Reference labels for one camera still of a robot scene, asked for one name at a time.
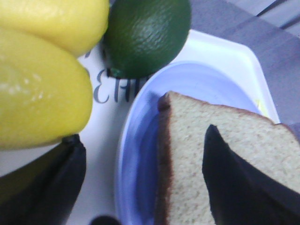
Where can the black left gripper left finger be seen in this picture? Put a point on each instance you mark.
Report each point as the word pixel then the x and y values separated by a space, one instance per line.
pixel 44 191

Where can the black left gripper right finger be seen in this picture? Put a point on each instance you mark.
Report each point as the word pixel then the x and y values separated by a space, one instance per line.
pixel 240 194

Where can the bread slice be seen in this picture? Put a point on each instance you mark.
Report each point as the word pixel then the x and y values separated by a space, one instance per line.
pixel 295 129
pixel 182 195

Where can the light blue round plate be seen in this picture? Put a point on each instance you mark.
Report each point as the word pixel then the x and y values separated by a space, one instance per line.
pixel 137 170

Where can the left yellow cutlery piece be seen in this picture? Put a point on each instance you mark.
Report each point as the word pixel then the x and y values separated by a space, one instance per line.
pixel 261 107

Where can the front yellow lemon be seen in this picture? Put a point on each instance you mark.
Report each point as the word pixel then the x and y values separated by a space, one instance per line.
pixel 45 93

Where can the yellow lemon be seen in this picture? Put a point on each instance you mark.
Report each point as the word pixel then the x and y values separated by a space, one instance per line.
pixel 45 93
pixel 74 25

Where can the rear yellow lemon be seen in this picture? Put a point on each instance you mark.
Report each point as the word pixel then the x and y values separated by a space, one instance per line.
pixel 74 25

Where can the green lime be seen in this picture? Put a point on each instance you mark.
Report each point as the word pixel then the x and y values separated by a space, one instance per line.
pixel 143 36

